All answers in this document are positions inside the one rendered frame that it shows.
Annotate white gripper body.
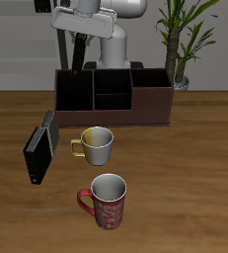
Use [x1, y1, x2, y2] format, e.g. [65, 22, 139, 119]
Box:
[50, 6, 117, 40]

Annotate slim black book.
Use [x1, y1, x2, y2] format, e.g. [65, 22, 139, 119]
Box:
[71, 32, 88, 76]

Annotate black book with grey cover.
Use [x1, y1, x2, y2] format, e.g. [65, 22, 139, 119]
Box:
[40, 109, 60, 156]

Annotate thick black book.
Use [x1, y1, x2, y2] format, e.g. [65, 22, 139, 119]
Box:
[23, 126, 53, 186]

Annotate dark brown desk caddy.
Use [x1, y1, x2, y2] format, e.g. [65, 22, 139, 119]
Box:
[53, 67, 175, 128]

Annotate red patterned mug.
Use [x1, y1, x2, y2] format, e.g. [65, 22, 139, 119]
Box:
[76, 173, 128, 231]

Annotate small dark box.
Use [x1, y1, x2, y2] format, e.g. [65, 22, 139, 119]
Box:
[34, 0, 53, 14]

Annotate yellow and white mug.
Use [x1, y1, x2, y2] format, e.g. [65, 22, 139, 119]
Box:
[69, 126, 114, 167]

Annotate green pot plant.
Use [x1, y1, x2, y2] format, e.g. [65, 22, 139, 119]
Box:
[155, 0, 221, 93]

